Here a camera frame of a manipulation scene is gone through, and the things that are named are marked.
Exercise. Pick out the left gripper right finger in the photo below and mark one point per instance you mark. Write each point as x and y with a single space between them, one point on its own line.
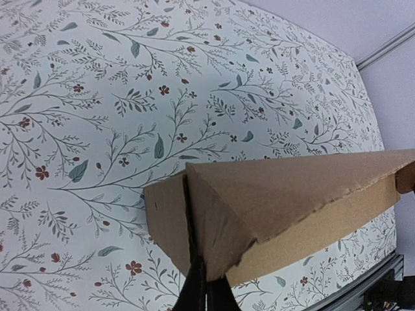
220 296

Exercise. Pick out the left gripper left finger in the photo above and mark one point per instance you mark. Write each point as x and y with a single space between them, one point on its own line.
192 296

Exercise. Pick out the brown cardboard box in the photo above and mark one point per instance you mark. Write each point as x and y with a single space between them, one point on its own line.
247 219

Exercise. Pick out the floral patterned table mat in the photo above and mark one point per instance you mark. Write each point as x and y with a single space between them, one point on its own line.
101 98

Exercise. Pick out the front aluminium rail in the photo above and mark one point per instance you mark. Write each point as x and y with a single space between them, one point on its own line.
351 296

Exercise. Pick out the right aluminium frame post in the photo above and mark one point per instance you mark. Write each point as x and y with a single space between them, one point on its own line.
387 47

